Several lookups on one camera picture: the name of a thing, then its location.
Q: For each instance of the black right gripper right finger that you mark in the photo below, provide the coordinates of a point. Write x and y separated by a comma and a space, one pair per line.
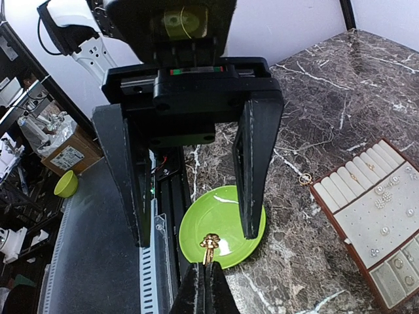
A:
218, 297

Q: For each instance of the cardboard box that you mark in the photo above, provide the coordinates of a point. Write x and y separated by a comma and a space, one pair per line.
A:
77, 153

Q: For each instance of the white slotted cable duct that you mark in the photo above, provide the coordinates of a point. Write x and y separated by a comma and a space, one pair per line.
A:
96, 268

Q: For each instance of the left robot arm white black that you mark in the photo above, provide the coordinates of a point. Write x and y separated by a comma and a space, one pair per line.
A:
103, 35

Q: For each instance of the green plate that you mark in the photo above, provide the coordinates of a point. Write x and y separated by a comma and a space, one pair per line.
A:
217, 212

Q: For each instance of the green bowl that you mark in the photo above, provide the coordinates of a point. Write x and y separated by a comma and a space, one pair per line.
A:
67, 185

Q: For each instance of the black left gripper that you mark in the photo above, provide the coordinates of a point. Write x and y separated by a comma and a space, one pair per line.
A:
158, 108

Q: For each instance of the jewelry tray brown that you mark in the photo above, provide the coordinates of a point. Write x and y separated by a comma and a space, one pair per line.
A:
372, 203

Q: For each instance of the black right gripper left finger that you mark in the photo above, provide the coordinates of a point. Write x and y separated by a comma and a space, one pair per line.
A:
191, 294

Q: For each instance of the right black frame post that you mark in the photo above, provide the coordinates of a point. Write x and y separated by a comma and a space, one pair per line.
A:
348, 14

